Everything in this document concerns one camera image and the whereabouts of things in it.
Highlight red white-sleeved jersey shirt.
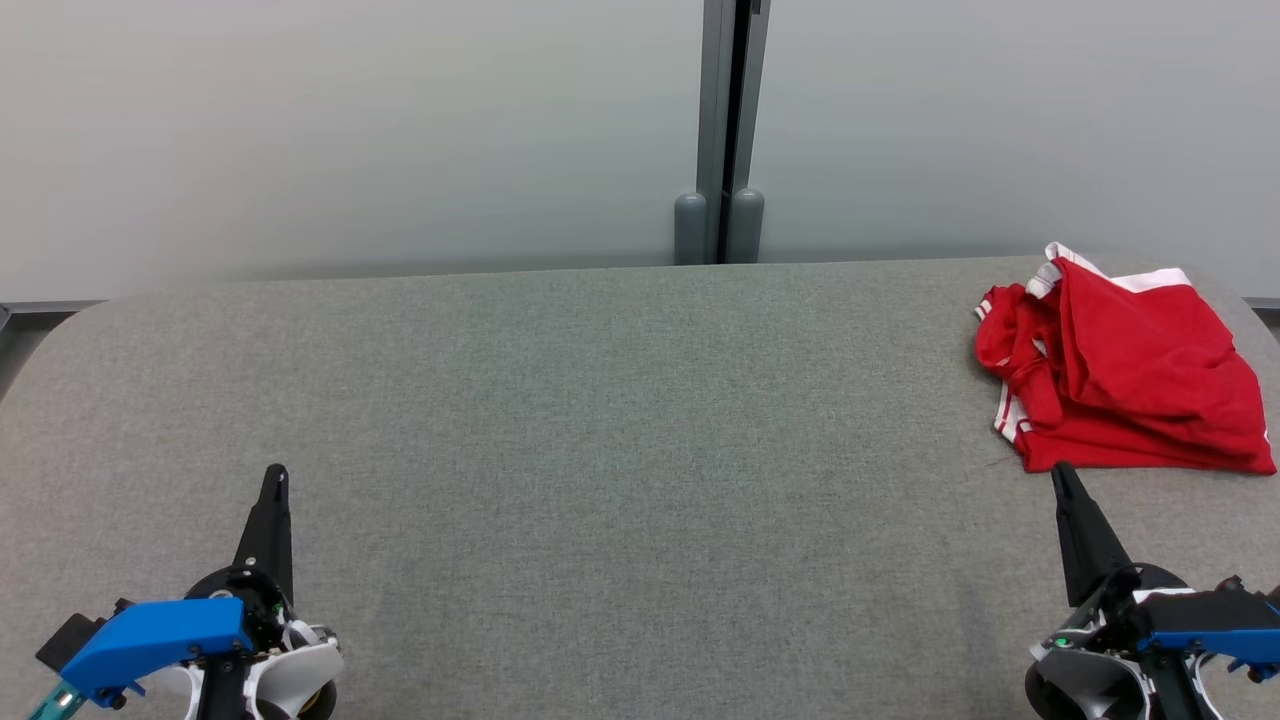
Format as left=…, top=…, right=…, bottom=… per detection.
left=975, top=283, right=1276, bottom=474

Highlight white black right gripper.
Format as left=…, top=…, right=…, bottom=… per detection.
left=1025, top=461, right=1216, bottom=720

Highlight red shorts with white band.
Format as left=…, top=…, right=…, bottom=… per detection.
left=1025, top=242, right=1269, bottom=446

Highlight grey cylindrical post foot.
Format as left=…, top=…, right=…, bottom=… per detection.
left=725, top=188, right=766, bottom=264
left=673, top=192, right=708, bottom=266

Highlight teal left camera cable connector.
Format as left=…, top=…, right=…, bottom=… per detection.
left=25, top=680, right=86, bottom=720

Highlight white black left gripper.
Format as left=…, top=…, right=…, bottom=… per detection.
left=150, top=463, right=346, bottom=720

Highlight grey partition frame post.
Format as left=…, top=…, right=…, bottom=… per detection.
left=698, top=0, right=773, bottom=264

